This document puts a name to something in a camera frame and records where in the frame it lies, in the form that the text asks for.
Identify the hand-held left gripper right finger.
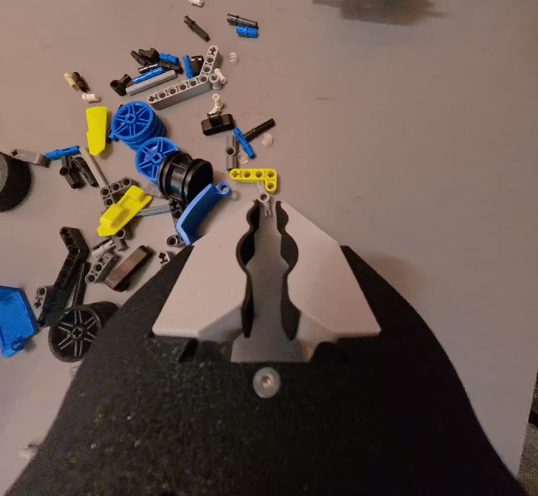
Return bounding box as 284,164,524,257
274,200,382,343

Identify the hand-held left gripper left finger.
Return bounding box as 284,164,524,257
151,200,261,343

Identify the pile of loose lego pieces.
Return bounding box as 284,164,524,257
0,0,278,364

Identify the black rubber lego tyre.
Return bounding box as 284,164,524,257
0,151,33,213

